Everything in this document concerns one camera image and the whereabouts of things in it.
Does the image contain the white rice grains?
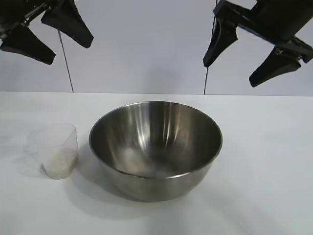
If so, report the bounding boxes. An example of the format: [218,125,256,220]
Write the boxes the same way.
[41,146,79,180]

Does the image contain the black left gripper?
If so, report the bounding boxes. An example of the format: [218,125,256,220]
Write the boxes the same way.
[0,0,95,66]

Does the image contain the clear plastic measuring cup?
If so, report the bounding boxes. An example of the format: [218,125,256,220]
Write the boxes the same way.
[26,123,79,180]

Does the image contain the stainless steel bowl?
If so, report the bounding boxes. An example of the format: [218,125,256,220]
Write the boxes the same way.
[88,100,224,203]

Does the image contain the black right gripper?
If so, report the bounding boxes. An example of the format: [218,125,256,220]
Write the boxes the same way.
[202,0,313,88]

